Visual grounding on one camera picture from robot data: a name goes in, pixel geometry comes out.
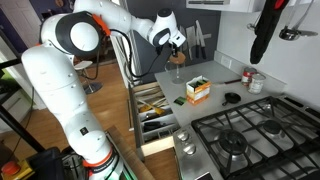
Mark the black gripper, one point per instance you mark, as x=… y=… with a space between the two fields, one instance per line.
x=174 y=47

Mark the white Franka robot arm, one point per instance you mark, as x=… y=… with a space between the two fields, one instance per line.
x=60 y=83

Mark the wide steel cleaver knife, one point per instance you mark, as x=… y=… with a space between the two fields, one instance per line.
x=190 y=38

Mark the magnetic knife strip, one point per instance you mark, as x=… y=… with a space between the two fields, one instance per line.
x=206 y=36

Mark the orange and white cardboard box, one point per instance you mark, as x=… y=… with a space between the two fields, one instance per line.
x=198 y=90

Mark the small green black packet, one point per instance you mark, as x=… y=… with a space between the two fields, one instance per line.
x=180 y=101

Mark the yellow utensil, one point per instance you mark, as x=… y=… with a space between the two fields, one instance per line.
x=153 y=108

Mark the open white utensil drawer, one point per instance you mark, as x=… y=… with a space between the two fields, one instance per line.
x=156 y=123

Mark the small black cast-iron skillet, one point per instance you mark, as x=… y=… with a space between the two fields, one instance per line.
x=232 y=98

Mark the red label tin can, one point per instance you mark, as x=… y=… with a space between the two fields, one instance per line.
x=247 y=75

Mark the silver stove knob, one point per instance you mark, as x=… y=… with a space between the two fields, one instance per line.
x=182 y=135
x=189 y=148

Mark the hanging metal utensil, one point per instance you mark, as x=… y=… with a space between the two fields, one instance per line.
x=251 y=26

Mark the white label tin can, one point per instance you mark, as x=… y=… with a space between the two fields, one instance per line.
x=256 y=84

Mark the white bar stool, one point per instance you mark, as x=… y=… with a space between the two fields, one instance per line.
x=91 y=87

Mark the black oven mitt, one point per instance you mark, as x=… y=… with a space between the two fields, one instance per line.
x=265 y=30

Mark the stainless gas cooktop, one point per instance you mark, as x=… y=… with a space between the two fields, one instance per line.
x=253 y=140

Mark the metal ladle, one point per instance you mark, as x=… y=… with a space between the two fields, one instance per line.
x=290 y=33

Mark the black box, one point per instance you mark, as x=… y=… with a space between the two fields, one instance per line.
x=46 y=166

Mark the black metal stand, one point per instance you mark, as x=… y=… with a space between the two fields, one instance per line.
x=16 y=126

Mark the red emergency stop button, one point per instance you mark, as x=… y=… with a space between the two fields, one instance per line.
x=10 y=168

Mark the white wall outlet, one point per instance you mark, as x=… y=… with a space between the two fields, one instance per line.
x=226 y=62

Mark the white wall cabinet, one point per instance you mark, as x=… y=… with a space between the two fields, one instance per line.
x=233 y=6

